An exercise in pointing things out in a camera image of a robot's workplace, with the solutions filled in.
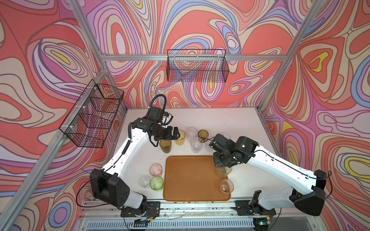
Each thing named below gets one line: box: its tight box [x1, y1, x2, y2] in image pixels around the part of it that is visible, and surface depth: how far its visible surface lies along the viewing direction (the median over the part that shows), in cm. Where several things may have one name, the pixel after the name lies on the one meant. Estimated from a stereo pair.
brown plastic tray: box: [162, 155, 231, 202], surface depth 84 cm
